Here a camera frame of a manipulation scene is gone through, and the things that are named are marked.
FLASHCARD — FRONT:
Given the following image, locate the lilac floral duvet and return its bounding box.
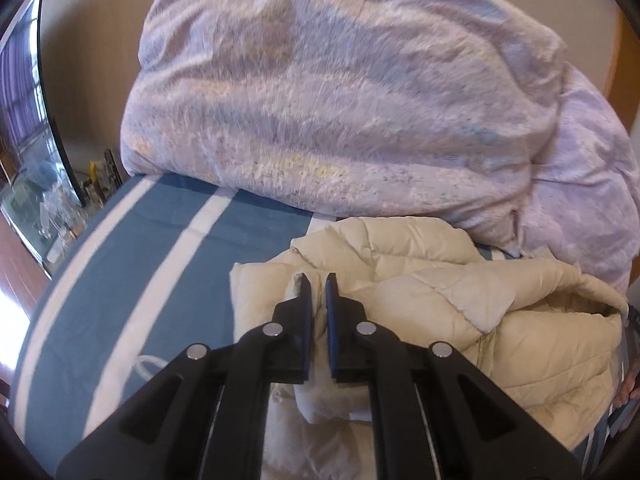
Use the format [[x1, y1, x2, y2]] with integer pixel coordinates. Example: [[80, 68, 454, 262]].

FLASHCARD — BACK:
[[120, 0, 639, 290]]

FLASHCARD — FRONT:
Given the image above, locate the beige quilted down jacket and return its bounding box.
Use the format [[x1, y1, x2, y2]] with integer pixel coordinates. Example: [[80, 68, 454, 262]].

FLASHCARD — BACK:
[[230, 217, 628, 479]]

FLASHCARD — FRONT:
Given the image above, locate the flat screen television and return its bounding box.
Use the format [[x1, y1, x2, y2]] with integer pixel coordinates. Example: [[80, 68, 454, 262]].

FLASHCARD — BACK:
[[1, 0, 87, 206]]

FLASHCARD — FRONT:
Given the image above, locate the blue white striped bed sheet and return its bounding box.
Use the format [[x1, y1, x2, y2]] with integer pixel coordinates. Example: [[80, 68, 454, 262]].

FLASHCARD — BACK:
[[9, 174, 329, 474]]

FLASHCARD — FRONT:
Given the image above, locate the person's right hand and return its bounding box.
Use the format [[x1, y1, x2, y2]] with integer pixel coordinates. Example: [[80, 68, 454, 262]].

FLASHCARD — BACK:
[[613, 359, 640, 408]]

